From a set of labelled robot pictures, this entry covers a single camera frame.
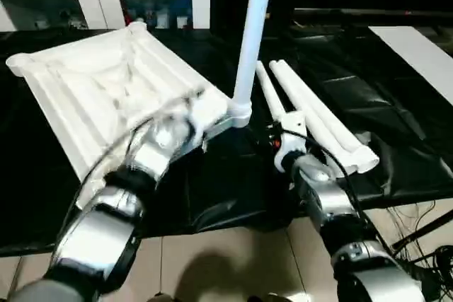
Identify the white plastic table top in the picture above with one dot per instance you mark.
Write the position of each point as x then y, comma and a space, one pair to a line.
106, 90

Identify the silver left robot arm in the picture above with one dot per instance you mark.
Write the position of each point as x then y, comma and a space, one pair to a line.
120, 203

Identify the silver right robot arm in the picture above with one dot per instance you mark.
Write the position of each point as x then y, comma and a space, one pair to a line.
340, 224

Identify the black plastic mat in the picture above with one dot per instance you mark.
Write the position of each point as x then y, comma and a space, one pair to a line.
396, 125

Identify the white flat panel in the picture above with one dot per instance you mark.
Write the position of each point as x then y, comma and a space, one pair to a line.
421, 58

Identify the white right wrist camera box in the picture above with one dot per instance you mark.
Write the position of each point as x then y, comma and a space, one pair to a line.
290, 143

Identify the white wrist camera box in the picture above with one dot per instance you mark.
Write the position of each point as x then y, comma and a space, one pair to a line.
290, 143
185, 114

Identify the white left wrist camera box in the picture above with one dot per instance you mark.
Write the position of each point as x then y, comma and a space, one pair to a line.
185, 114

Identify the dark horizontal rail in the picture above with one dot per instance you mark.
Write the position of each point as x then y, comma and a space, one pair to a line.
368, 13

